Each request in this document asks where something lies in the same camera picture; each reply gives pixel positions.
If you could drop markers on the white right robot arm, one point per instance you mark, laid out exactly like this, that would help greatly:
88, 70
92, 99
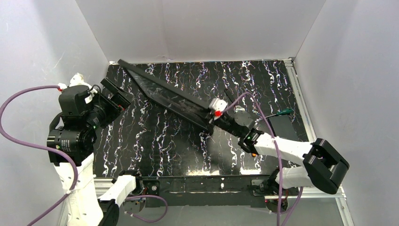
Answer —
319, 164

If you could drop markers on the black picture frame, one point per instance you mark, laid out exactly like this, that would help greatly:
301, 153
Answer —
186, 106

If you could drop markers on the adjustable wrench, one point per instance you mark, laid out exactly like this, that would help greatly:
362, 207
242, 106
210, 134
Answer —
232, 98

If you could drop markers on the green handled screwdriver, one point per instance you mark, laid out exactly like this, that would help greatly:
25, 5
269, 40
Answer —
286, 111

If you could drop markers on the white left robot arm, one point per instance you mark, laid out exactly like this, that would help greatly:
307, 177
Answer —
84, 207

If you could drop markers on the black rectangular pad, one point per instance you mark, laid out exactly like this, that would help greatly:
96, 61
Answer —
282, 127

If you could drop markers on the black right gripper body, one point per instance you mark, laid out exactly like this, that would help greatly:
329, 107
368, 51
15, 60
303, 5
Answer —
211, 118

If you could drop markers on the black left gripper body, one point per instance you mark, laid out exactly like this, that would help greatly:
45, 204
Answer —
115, 96

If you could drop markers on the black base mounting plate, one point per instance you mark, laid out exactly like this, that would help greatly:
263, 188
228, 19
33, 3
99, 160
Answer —
205, 188

